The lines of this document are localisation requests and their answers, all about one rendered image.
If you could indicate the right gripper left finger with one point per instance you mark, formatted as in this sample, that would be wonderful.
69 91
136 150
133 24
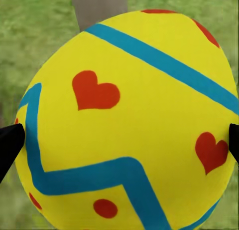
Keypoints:
11 142

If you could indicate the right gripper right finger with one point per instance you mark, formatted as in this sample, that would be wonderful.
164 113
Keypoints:
234 141

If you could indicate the easter egg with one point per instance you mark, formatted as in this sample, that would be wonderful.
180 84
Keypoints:
127 126

